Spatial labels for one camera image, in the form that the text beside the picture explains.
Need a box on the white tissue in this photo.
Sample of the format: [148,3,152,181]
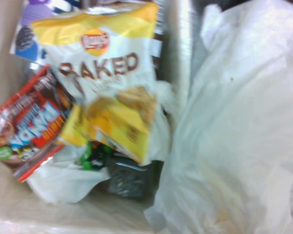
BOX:
[143,4,293,234]

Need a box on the beige plastic trash bin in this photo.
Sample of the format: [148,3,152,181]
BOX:
[0,0,293,234]

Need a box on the yellow baked chips bag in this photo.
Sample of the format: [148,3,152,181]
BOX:
[31,1,160,164]

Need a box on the black plastic wrapper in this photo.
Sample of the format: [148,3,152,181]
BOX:
[106,152,161,198]

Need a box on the green wrapper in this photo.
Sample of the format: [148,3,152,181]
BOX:
[75,140,113,172]

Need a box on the white plastic bag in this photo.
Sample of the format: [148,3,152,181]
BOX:
[26,80,178,206]

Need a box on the red snack bag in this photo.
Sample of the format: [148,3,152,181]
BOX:
[0,64,74,184]

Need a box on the purple cookie package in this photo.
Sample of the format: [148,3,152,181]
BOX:
[9,0,73,64]

